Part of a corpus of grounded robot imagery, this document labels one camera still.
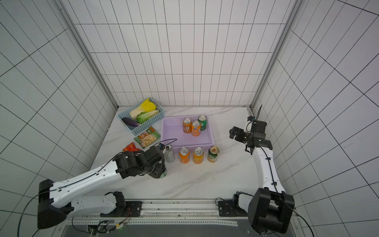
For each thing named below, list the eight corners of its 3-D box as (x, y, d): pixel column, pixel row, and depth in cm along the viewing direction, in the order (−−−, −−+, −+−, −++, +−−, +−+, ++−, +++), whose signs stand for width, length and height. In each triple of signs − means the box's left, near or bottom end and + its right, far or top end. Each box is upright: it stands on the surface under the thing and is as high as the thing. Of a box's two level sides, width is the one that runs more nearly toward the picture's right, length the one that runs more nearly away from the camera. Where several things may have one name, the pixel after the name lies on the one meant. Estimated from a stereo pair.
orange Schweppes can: (193, 164, 90) (193, 156, 81) (193, 155, 94) (193, 146, 84) (202, 164, 90) (203, 156, 81) (202, 155, 94) (203, 146, 84)
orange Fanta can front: (179, 163, 90) (178, 156, 81) (180, 154, 94) (179, 146, 85) (189, 163, 90) (189, 156, 81) (189, 154, 94) (189, 146, 85)
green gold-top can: (207, 162, 90) (209, 155, 82) (206, 153, 94) (208, 145, 86) (217, 162, 90) (220, 155, 82) (216, 153, 94) (218, 145, 86)
